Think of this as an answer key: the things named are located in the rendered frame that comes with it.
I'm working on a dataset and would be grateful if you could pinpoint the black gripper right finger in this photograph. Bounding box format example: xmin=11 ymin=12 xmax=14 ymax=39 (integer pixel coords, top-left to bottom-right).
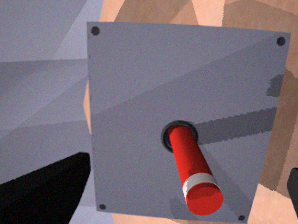
xmin=287 ymin=168 xmax=298 ymax=217

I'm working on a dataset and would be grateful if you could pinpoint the red peg with white band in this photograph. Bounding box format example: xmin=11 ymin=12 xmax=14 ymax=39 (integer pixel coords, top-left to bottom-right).
xmin=168 ymin=125 xmax=223 ymax=216

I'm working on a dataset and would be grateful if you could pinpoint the grey metal panel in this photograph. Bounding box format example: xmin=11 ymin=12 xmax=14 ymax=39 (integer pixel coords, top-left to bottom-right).
xmin=86 ymin=22 xmax=291 ymax=224

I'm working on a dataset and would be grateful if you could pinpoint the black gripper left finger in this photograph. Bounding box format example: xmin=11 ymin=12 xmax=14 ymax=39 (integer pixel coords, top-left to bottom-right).
xmin=0 ymin=152 xmax=90 ymax=224

